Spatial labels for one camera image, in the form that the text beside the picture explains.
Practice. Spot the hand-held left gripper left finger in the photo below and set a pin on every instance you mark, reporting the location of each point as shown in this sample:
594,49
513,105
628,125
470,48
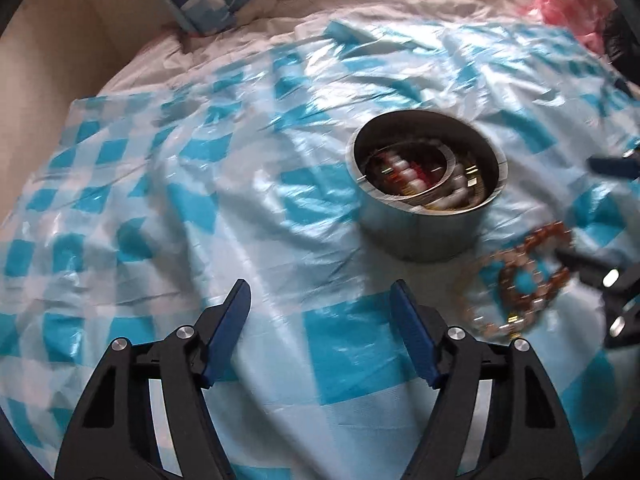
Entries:
230,325

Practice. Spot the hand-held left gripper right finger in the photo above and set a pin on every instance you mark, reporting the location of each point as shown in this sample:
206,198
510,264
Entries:
412,330

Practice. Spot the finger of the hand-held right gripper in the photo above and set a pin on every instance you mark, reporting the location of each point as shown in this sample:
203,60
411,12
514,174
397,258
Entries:
615,166
622,300

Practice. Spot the round metal tin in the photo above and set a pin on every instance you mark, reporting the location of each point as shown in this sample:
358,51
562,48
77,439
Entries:
425,237

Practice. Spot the blue white checkered plastic sheet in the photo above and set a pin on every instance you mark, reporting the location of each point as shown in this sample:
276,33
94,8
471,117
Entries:
200,240

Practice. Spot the dark cloth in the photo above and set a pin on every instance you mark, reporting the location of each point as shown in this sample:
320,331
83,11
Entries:
620,40

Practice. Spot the white bedsheet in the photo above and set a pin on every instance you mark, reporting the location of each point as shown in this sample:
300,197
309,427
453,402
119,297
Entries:
280,10

